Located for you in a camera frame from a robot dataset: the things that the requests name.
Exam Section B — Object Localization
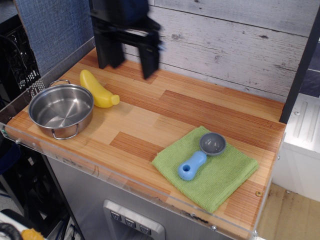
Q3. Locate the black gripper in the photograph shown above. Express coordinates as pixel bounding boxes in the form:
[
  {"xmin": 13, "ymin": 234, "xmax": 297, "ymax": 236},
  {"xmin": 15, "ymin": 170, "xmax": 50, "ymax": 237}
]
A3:
[{"xmin": 90, "ymin": 0, "xmax": 164, "ymax": 80}]

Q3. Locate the blue and grey scoop spoon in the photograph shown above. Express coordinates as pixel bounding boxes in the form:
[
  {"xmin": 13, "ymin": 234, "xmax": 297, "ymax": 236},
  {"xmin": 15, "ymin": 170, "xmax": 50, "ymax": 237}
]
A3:
[{"xmin": 177, "ymin": 132, "xmax": 227, "ymax": 181}]

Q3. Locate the yellow plastic banana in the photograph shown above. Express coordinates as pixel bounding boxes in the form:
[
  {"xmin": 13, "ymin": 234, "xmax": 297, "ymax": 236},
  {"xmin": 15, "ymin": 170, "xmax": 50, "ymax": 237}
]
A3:
[{"xmin": 79, "ymin": 69, "xmax": 120, "ymax": 108}]

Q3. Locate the stainless steel pot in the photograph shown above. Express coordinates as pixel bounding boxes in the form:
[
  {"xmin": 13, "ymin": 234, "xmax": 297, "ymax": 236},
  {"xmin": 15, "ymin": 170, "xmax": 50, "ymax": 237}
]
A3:
[{"xmin": 28, "ymin": 79, "xmax": 94, "ymax": 140}]

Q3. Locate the black plastic crate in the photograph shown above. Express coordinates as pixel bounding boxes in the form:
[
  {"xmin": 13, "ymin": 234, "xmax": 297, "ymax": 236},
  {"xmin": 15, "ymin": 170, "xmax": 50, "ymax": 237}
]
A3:
[{"xmin": 0, "ymin": 15, "xmax": 40, "ymax": 108}]

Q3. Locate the clear acrylic table guard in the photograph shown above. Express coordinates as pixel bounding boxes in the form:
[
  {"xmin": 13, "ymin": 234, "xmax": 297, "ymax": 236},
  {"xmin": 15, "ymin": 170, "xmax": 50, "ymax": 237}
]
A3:
[{"xmin": 0, "ymin": 50, "xmax": 285, "ymax": 240}]

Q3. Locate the silver dispenser button panel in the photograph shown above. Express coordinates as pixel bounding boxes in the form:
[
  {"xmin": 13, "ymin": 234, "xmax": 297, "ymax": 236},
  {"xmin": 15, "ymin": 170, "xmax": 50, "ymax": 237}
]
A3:
[{"xmin": 103, "ymin": 199, "xmax": 166, "ymax": 240}]

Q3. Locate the white ribbed appliance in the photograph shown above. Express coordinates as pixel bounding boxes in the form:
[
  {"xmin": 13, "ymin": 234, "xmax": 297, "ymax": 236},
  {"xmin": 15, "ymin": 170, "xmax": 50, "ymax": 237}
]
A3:
[{"xmin": 272, "ymin": 93, "xmax": 320, "ymax": 201}]

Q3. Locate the yellow object at bottom left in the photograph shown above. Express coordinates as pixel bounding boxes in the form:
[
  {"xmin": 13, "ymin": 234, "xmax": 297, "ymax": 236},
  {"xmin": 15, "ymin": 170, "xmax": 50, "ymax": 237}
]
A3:
[{"xmin": 21, "ymin": 228, "xmax": 45, "ymax": 240}]

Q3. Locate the dark left frame post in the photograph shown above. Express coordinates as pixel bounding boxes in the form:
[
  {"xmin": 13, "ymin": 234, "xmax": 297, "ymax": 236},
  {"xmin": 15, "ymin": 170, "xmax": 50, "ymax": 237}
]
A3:
[{"xmin": 94, "ymin": 33, "xmax": 117, "ymax": 69}]

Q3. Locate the dark frame post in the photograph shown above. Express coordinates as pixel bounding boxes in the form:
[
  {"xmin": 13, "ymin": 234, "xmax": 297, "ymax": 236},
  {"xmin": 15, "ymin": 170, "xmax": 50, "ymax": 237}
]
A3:
[
  {"xmin": 279, "ymin": 8, "xmax": 320, "ymax": 124},
  {"xmin": 94, "ymin": 33, "xmax": 117, "ymax": 69}
]

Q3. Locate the dark right frame post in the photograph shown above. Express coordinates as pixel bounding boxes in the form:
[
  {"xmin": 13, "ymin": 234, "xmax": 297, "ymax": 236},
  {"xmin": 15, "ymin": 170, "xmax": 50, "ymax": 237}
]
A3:
[{"xmin": 279, "ymin": 8, "xmax": 320, "ymax": 124}]

